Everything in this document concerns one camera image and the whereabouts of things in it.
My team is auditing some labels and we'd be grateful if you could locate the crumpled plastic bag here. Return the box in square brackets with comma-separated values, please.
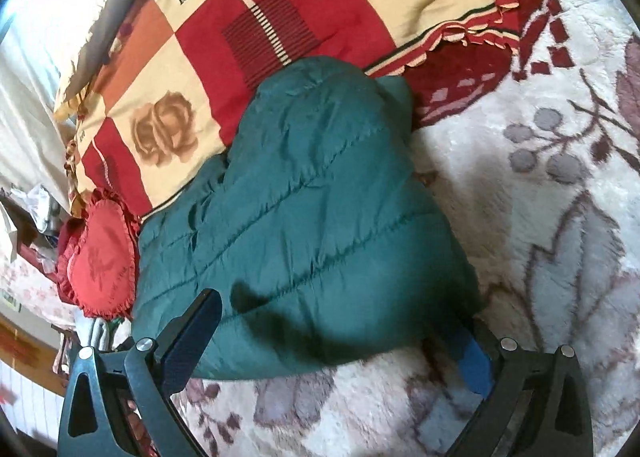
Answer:
[12, 186, 68, 240]

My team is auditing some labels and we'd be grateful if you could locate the light blue cloth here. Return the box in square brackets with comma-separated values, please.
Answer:
[79, 317, 114, 354]

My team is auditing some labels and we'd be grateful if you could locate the green puffer jacket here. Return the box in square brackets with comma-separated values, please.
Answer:
[131, 56, 485, 381]

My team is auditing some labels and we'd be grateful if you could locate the white and red fleece blanket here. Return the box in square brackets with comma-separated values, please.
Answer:
[165, 0, 640, 457]

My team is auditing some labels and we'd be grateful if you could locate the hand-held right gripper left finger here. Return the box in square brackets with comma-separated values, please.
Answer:
[57, 288, 223, 457]

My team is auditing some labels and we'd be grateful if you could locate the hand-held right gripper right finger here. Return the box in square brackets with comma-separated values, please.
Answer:
[445, 319, 596, 457]

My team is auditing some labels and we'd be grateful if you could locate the wooden bed frame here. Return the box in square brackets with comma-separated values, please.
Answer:
[0, 312, 68, 394]

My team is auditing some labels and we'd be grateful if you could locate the red ruffled heart pillow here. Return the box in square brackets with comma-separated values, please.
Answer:
[56, 188, 144, 321]

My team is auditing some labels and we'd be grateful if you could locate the rose print checked quilt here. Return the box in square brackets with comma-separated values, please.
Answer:
[52, 0, 529, 224]

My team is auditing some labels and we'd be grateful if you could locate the floral bed sheet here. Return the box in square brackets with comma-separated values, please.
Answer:
[0, 254, 77, 329]

